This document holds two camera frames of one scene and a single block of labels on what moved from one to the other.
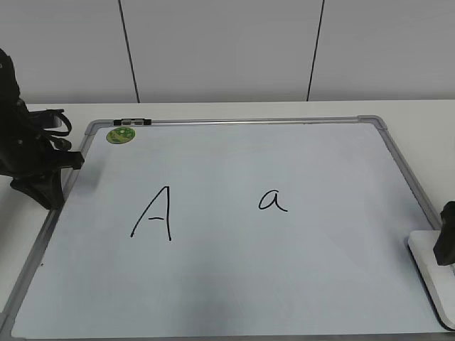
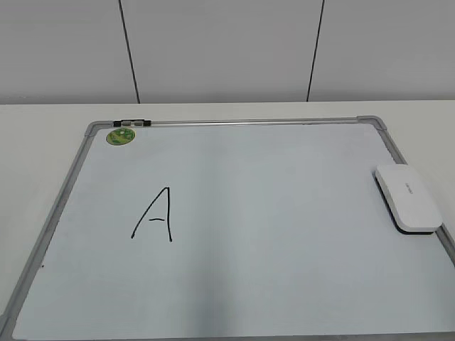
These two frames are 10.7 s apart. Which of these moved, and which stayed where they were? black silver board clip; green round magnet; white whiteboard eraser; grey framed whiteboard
Moved: white whiteboard eraser
Stayed: green round magnet; black silver board clip; grey framed whiteboard
